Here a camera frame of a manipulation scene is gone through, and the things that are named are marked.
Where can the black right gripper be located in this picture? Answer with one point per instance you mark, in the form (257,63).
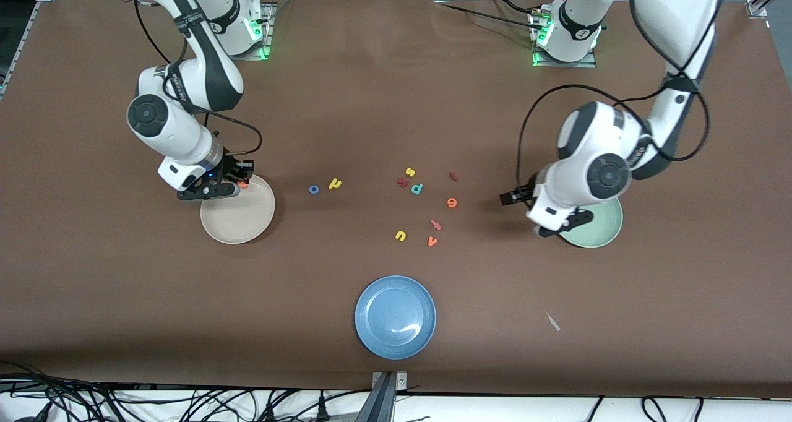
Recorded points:
(231,170)

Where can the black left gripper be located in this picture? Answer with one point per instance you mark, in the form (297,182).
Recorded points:
(525,193)

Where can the yellow letter h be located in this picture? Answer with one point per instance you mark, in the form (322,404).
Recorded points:
(335,184)

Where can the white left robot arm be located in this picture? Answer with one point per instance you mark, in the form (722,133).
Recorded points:
(674,13)

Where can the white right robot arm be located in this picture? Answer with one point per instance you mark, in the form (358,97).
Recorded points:
(185,138)

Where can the beige plate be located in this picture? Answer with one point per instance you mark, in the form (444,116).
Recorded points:
(238,218)

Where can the pink letter t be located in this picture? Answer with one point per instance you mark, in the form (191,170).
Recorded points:
(436,225)

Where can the green plate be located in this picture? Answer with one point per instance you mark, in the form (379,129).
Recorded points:
(601,231)

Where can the teal letter p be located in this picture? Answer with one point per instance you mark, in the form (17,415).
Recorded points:
(413,190)

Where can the dark red letter x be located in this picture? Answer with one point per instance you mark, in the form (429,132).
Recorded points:
(402,183)

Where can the white paper scrap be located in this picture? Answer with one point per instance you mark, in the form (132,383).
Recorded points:
(552,322)

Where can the brown table cover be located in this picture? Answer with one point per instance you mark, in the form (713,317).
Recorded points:
(396,100)

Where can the blue plate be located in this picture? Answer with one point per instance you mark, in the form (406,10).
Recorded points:
(396,317)

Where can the black power plug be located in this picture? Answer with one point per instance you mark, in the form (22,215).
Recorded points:
(322,408)
(270,409)

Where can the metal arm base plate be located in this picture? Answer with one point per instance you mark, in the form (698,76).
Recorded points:
(588,64)
(270,32)

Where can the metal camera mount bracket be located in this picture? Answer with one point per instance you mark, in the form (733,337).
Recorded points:
(388,380)

